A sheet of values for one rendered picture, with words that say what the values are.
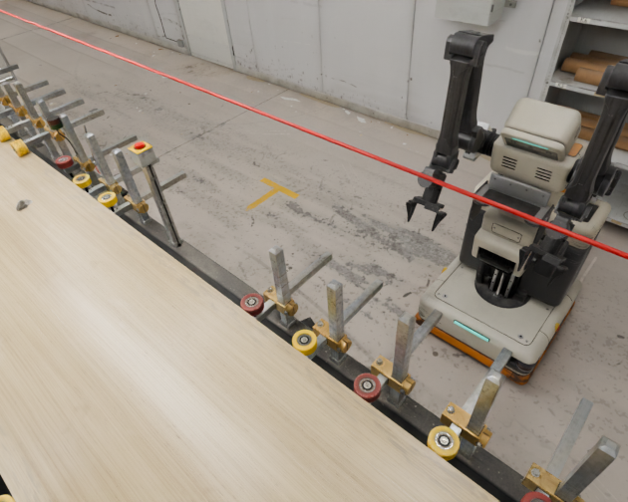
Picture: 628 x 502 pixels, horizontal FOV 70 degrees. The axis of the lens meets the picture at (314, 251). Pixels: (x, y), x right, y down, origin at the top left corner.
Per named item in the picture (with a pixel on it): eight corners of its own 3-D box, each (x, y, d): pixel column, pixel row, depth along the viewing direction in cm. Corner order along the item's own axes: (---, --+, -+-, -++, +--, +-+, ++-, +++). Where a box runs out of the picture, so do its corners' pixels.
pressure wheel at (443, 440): (454, 474, 121) (461, 457, 113) (424, 469, 122) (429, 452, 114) (453, 444, 126) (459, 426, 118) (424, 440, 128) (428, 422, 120)
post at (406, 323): (394, 397, 151) (405, 309, 118) (403, 403, 149) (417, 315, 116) (388, 404, 149) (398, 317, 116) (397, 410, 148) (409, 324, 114)
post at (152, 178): (177, 238, 213) (147, 157, 182) (183, 243, 211) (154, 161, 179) (169, 243, 211) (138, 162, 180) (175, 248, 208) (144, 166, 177)
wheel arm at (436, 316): (433, 315, 158) (435, 307, 155) (442, 320, 157) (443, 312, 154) (358, 402, 136) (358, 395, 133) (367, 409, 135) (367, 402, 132)
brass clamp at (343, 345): (323, 325, 160) (322, 317, 157) (353, 345, 153) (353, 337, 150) (312, 336, 157) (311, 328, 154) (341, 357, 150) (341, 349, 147)
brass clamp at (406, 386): (380, 362, 146) (381, 353, 143) (416, 385, 140) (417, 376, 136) (369, 375, 143) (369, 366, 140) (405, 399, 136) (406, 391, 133)
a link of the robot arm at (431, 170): (461, 158, 154) (438, 150, 158) (448, 157, 145) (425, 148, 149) (447, 191, 158) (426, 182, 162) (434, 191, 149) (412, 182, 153)
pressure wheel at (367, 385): (376, 418, 133) (377, 400, 125) (350, 410, 136) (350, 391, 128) (382, 395, 139) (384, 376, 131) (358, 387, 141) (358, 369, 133)
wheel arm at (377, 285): (375, 285, 172) (376, 277, 169) (383, 289, 171) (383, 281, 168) (299, 361, 150) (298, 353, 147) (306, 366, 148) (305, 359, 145)
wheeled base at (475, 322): (470, 258, 283) (476, 228, 266) (573, 307, 251) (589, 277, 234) (411, 325, 249) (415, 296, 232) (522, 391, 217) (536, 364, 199)
